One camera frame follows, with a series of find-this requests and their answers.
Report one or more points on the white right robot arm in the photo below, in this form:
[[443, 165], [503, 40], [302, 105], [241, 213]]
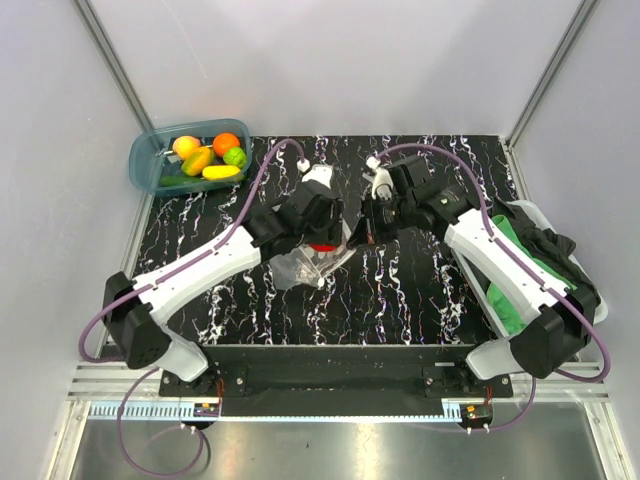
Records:
[[558, 318]]

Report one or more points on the green fake lime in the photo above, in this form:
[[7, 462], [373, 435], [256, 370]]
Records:
[[236, 157]]

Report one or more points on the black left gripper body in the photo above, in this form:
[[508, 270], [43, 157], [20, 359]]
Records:
[[328, 230]]

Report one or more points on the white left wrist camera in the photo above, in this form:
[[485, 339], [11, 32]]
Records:
[[320, 173]]

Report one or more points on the green cloth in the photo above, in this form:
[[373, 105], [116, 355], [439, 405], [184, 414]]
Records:
[[500, 301]]

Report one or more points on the yellow green fake mango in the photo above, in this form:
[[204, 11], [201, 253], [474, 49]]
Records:
[[194, 164]]

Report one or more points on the dark green fake cucumber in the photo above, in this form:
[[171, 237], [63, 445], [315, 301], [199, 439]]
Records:
[[178, 181]]

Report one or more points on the red fake apple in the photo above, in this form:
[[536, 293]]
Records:
[[323, 248]]

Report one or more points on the yellow fake fruit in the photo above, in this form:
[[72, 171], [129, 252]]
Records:
[[184, 146]]

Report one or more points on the white laundry basket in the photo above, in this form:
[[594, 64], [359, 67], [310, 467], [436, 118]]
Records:
[[479, 249]]

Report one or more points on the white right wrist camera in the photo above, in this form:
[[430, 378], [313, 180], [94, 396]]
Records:
[[382, 184]]

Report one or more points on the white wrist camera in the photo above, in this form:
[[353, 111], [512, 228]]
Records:
[[382, 184], [320, 173]]

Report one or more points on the clear polka dot zip bag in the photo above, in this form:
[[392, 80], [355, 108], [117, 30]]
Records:
[[306, 266]]

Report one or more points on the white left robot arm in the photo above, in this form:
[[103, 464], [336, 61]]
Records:
[[136, 311]]

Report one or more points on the yellow fake banana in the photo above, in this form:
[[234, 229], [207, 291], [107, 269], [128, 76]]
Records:
[[219, 172]]

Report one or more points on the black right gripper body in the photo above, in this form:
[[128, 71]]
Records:
[[385, 217]]

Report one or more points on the orange fake fruit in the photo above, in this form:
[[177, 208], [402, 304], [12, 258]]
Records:
[[224, 142]]

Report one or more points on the blue transparent plastic container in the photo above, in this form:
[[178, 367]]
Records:
[[151, 156]]

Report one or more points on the black cloth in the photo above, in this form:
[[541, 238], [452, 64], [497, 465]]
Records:
[[525, 221]]

